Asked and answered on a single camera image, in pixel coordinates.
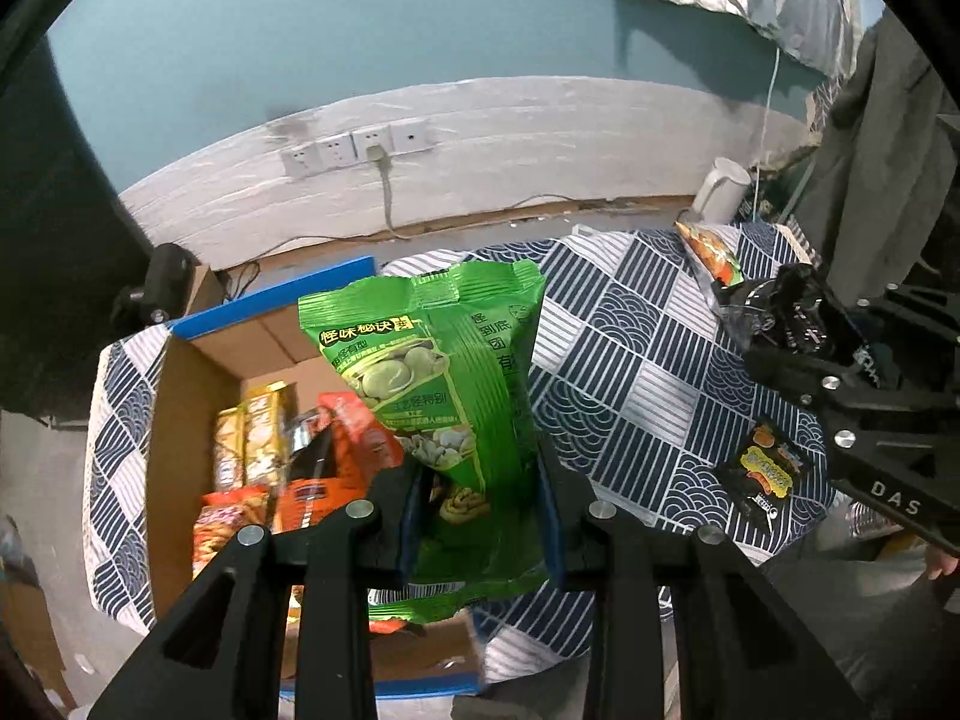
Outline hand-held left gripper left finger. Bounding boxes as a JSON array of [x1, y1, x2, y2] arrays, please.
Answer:
[[86, 457, 425, 720]]

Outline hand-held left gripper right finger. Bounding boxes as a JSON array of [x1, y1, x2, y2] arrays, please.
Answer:
[[534, 439, 856, 720]]

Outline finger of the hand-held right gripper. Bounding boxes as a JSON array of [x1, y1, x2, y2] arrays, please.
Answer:
[[742, 349, 960, 460], [772, 264, 960, 368]]

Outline green snack packet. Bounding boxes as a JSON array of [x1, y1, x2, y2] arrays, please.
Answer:
[[298, 259, 552, 635]]

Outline long yellow snack packet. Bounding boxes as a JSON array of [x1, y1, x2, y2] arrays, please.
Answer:
[[241, 382, 297, 487]]

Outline cardboard box with blue rim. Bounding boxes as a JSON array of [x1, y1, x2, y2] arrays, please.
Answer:
[[142, 255, 485, 698]]

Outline orange snack packet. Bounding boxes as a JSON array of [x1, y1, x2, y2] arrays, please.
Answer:
[[315, 390, 406, 500]]

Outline small black snack packet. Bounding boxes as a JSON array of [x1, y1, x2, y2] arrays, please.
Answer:
[[712, 416, 815, 527]]

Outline orange packet with dark label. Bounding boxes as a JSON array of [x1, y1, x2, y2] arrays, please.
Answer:
[[271, 465, 372, 533]]

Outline grey cloth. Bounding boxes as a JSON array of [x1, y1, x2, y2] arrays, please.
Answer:
[[757, 532, 960, 698]]

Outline grey hanging garment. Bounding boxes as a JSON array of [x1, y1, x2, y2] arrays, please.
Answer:
[[787, 11, 960, 308]]

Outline red patterned snack packet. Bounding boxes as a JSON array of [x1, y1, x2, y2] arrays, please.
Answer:
[[191, 486, 271, 578]]

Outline small yellow snack packet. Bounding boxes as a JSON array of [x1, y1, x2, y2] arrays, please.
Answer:
[[214, 406, 248, 492]]

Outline white kettle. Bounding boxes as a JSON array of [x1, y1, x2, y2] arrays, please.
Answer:
[[690, 157, 753, 224]]

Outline small cardboard box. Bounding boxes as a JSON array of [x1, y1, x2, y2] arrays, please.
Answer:
[[184, 264, 226, 316]]

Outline brown cardboard piece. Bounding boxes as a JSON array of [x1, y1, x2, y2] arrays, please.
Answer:
[[0, 577, 76, 713]]

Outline white hanging string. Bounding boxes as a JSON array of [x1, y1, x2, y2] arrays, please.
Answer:
[[754, 45, 785, 218]]

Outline black cables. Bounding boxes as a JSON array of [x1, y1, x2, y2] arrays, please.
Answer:
[[221, 259, 263, 301]]

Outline grey plug cable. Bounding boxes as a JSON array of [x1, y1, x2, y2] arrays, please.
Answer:
[[364, 144, 402, 237]]

